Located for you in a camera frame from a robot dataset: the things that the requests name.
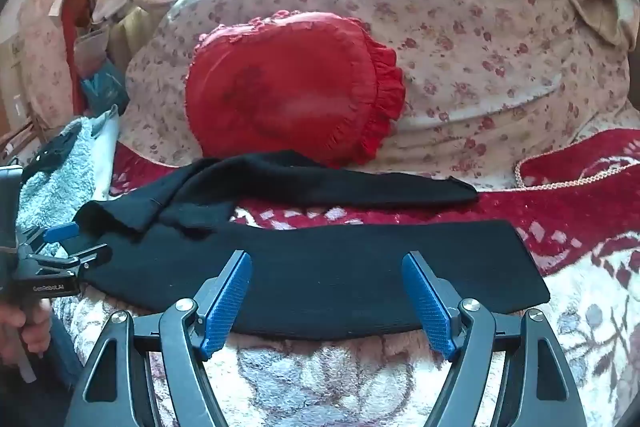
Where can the person's left hand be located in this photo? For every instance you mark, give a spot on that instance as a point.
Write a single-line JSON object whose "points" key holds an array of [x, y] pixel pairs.
{"points": [[22, 332]]}

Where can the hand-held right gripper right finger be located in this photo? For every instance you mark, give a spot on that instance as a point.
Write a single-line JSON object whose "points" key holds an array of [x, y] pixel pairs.
{"points": [[427, 307]]}

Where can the small black object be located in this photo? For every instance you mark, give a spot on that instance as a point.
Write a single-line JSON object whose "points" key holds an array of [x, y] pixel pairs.
{"points": [[55, 152]]}

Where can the red hanging cloth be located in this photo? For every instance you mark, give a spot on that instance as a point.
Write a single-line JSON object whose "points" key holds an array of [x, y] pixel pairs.
{"points": [[75, 7]]}

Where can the red ruffled pillow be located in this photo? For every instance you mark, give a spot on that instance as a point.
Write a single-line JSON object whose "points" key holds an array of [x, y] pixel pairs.
{"points": [[280, 92]]}

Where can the teal bag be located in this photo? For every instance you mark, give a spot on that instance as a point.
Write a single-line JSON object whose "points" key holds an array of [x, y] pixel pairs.
{"points": [[102, 89]]}

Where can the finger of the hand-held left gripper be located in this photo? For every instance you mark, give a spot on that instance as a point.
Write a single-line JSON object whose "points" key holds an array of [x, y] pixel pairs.
{"points": [[60, 232], [75, 259]]}

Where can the light blue towel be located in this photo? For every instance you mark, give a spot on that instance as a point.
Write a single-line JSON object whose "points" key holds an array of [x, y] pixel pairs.
{"points": [[65, 192]]}

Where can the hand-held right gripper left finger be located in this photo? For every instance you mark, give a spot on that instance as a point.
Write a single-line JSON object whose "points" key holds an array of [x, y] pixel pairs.
{"points": [[227, 307]]}

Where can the black pants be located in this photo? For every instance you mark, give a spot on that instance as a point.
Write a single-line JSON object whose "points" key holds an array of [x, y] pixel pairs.
{"points": [[325, 267]]}

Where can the red and white floral blanket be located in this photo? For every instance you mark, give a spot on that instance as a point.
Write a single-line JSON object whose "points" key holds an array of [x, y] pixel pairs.
{"points": [[350, 382]]}

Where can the person's leg in blue jeans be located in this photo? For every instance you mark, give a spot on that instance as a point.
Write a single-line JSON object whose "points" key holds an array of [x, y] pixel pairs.
{"points": [[55, 372]]}

